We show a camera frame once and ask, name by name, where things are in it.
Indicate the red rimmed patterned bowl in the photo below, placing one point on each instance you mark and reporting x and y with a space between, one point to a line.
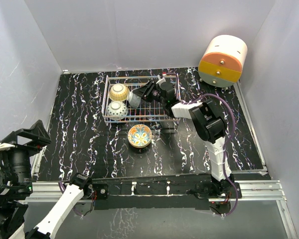
133 100

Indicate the round pastel drawer cabinet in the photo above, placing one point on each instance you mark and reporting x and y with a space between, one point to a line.
223 61

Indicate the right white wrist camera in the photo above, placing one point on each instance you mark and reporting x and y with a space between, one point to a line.
161 78

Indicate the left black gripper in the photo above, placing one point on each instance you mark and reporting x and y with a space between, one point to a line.
39 135

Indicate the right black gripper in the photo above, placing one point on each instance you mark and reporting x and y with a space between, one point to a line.
144 91

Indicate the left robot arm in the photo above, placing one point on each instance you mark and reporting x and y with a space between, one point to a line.
13 204

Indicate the yellow dotted sun bowl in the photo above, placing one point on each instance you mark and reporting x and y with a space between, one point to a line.
118 92

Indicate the orange blue floral bowl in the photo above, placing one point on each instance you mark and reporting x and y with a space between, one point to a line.
140 136

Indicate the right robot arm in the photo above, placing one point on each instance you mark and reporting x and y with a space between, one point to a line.
210 127

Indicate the blue white patterned bowl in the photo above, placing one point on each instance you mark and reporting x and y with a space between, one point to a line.
117 110

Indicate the white wire dish rack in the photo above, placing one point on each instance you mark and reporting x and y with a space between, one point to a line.
146 112

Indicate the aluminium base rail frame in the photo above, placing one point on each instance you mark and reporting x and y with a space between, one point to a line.
102 150

